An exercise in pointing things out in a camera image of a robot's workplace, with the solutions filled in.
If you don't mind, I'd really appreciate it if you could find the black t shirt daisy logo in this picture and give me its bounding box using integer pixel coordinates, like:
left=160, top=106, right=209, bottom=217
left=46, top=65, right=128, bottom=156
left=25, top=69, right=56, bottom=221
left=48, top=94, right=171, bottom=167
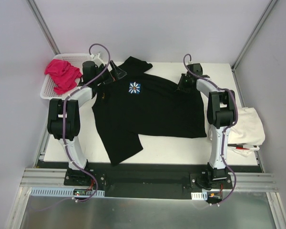
left=92, top=57, right=206, bottom=166

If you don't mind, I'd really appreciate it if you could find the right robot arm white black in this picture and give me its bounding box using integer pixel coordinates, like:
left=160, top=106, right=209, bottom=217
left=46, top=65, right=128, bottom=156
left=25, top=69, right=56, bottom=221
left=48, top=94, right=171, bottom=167
left=177, top=62, right=238, bottom=190

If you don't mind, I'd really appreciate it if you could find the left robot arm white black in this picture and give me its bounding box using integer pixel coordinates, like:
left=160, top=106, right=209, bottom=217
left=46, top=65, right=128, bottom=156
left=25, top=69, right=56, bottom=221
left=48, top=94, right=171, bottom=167
left=47, top=60, right=127, bottom=186

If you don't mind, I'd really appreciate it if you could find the pink t shirt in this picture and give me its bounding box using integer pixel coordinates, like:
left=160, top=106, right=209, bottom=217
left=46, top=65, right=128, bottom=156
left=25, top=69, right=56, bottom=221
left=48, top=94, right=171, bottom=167
left=44, top=59, right=82, bottom=95

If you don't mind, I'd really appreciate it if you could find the white plastic basket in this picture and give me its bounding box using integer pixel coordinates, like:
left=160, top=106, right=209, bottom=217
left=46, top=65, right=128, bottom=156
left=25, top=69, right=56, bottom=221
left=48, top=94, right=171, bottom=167
left=40, top=53, right=92, bottom=100

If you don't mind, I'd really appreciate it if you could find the folded white t shirt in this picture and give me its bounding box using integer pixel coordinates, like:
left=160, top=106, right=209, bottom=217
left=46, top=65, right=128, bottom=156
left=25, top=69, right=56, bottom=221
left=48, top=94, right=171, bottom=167
left=209, top=106, right=266, bottom=157

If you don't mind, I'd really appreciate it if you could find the red white folded shirt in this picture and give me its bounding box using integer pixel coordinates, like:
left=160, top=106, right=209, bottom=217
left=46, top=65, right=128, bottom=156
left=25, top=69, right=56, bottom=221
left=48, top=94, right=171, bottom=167
left=228, top=144, right=250, bottom=150

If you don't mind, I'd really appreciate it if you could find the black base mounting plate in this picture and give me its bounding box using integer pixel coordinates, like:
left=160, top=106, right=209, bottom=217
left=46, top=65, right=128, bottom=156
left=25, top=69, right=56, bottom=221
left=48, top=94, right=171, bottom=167
left=64, top=163, right=232, bottom=199

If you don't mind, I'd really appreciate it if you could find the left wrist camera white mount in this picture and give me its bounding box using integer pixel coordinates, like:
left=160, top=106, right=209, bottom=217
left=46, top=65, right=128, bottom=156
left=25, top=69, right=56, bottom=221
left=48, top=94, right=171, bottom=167
left=90, top=52, right=105, bottom=66

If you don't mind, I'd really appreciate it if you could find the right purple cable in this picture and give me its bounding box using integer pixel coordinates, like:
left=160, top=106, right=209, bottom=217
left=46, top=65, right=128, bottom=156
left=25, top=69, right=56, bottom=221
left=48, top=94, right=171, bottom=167
left=183, top=53, right=240, bottom=210

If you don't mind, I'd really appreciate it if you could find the purple cable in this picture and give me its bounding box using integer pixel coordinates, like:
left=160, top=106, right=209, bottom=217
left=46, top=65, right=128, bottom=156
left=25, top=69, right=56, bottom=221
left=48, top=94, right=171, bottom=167
left=28, top=43, right=112, bottom=212
left=183, top=53, right=240, bottom=210

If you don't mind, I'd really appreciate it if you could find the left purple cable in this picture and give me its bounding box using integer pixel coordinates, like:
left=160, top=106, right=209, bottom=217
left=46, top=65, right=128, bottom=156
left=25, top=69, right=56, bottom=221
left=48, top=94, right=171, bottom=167
left=28, top=43, right=112, bottom=212

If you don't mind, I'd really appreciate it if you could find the left aluminium frame post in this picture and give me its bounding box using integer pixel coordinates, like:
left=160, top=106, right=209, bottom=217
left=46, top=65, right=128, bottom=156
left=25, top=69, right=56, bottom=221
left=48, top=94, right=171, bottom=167
left=26, top=0, right=61, bottom=55

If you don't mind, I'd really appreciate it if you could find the aluminium frame post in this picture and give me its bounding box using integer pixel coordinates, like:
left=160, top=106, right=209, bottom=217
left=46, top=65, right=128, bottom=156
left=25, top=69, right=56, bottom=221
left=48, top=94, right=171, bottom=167
left=231, top=0, right=279, bottom=72
left=26, top=0, right=61, bottom=55

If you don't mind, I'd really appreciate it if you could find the right white cable duct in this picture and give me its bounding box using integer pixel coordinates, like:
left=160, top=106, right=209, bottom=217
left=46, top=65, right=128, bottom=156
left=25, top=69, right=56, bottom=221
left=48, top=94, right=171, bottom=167
left=191, top=192, right=208, bottom=201

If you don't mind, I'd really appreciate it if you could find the white cable duct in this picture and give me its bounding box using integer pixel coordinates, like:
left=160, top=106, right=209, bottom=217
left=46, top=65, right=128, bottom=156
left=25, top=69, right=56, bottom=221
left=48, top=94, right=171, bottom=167
left=31, top=187, right=94, bottom=198
left=191, top=192, right=208, bottom=201

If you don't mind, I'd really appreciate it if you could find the right aluminium frame post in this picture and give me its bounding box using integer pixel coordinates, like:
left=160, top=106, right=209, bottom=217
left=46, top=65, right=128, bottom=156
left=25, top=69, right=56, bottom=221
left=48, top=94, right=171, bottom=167
left=231, top=0, right=279, bottom=72

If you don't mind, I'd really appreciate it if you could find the aluminium rail extrusion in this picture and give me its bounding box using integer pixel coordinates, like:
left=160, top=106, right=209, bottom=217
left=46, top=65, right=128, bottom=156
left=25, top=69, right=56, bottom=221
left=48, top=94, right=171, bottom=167
left=20, top=168, right=279, bottom=192

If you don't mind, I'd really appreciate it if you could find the left white cable duct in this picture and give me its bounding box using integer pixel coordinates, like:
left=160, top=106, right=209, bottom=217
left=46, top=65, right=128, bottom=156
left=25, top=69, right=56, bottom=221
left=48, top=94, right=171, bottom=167
left=31, top=187, right=94, bottom=198

